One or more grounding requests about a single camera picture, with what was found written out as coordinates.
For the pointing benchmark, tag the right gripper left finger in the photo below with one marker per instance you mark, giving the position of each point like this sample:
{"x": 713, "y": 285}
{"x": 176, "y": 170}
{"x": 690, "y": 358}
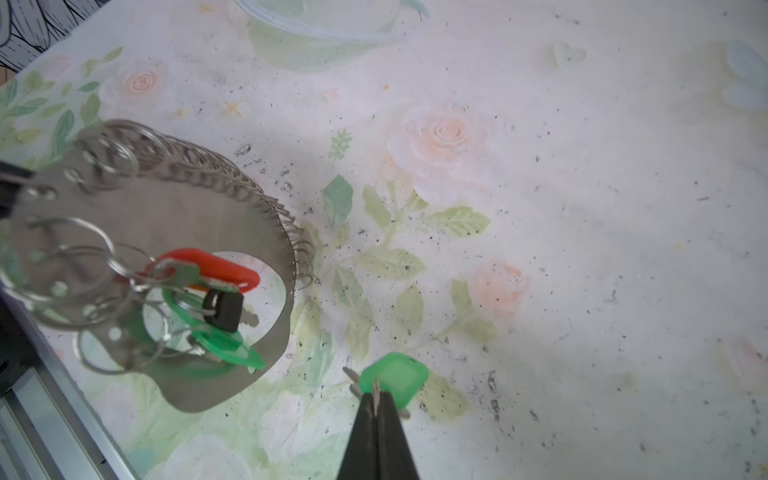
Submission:
{"x": 360, "y": 459}

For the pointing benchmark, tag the green key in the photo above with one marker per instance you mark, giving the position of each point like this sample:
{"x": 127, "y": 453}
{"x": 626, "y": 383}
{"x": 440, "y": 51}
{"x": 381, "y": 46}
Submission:
{"x": 396, "y": 373}

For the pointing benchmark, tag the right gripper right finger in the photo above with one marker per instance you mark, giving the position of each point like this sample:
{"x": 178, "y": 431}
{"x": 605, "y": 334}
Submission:
{"x": 394, "y": 458}

